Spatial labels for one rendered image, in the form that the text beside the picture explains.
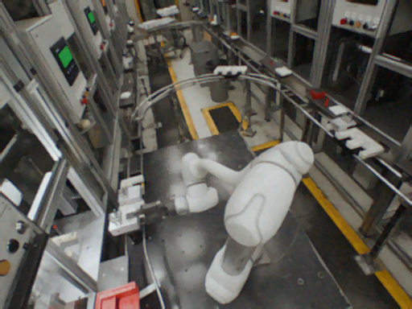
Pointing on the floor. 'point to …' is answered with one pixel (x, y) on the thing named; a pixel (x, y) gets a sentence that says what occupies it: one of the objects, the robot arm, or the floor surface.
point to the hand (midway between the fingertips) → (134, 217)
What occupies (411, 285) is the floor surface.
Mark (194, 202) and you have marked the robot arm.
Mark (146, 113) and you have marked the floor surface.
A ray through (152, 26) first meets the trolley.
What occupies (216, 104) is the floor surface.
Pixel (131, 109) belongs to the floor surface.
